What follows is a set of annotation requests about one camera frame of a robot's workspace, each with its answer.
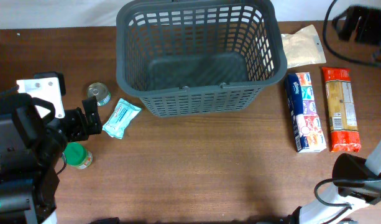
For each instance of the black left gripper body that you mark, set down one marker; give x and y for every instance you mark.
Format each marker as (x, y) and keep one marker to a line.
(74, 126)

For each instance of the grey plastic basket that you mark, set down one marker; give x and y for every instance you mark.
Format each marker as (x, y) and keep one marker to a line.
(196, 57)

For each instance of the red orange pasta pack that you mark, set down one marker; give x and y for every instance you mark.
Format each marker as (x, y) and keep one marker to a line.
(341, 110)

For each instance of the blue tissue pack box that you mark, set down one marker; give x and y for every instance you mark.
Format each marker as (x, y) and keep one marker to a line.
(306, 123)

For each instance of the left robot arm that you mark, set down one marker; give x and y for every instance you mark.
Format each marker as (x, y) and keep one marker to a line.
(32, 140)

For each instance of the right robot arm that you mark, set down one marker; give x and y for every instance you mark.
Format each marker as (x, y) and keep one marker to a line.
(356, 184)

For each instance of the light green wipes pack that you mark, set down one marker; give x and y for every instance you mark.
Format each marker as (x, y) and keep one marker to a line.
(122, 116)

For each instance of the small tin can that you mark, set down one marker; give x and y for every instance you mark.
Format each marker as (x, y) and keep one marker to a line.
(100, 91)

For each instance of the green lid jar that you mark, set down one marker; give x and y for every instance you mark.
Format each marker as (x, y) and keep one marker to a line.
(77, 156)

